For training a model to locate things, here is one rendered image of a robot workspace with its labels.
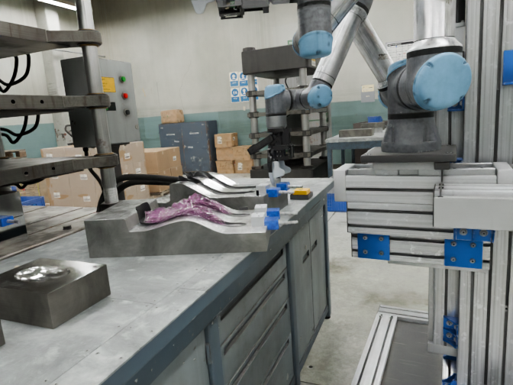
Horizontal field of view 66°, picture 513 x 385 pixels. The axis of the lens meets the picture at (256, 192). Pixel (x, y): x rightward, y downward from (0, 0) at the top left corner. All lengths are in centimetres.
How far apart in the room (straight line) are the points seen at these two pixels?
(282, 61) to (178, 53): 426
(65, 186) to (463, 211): 525
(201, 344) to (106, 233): 40
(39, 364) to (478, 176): 99
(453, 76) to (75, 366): 90
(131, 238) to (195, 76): 804
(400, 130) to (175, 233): 65
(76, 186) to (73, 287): 481
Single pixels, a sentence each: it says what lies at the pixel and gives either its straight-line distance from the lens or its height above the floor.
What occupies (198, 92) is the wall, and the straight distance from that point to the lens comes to 902.
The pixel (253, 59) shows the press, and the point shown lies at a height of 189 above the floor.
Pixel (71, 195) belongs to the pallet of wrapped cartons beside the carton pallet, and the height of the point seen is 30.
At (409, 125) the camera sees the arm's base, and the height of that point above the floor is 111.
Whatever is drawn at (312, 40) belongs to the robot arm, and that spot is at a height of 131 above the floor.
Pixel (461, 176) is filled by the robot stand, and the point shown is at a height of 98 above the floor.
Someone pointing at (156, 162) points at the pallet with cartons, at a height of 59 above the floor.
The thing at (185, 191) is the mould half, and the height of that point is 91.
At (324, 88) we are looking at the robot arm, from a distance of 136.
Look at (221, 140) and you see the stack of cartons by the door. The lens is 835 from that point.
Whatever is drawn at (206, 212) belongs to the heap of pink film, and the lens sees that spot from 115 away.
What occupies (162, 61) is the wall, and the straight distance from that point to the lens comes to 956.
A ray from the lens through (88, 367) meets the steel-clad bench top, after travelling 71.
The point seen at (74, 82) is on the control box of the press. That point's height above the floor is 136.
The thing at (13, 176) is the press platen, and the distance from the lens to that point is 161.
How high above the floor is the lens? 116
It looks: 11 degrees down
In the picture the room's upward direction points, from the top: 4 degrees counter-clockwise
